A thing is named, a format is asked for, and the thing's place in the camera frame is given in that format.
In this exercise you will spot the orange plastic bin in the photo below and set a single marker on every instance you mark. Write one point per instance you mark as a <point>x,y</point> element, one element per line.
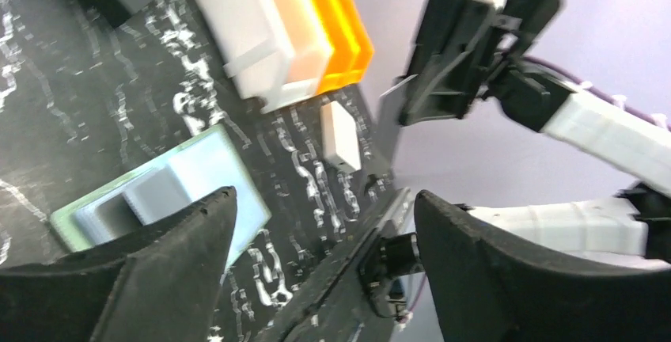
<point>352,47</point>

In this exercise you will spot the dark grey credit card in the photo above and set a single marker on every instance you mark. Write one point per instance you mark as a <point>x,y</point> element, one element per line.
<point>390,104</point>

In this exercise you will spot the green card holder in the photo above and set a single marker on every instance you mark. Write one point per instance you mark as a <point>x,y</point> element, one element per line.
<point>162,187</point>

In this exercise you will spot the white square box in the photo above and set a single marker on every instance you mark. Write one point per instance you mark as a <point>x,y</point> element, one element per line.
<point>339,138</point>

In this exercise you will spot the white plastic bin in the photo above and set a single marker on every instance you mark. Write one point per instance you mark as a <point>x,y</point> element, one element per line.
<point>276,50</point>

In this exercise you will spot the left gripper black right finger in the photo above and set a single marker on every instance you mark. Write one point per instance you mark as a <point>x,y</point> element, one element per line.
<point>490,285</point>

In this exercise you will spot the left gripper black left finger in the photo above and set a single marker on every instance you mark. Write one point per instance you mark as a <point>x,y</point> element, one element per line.
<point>158,283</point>

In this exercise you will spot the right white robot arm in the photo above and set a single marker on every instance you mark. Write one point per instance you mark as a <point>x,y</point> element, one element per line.
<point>621,46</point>

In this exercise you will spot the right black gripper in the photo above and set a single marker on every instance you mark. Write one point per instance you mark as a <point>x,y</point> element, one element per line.
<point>466,50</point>

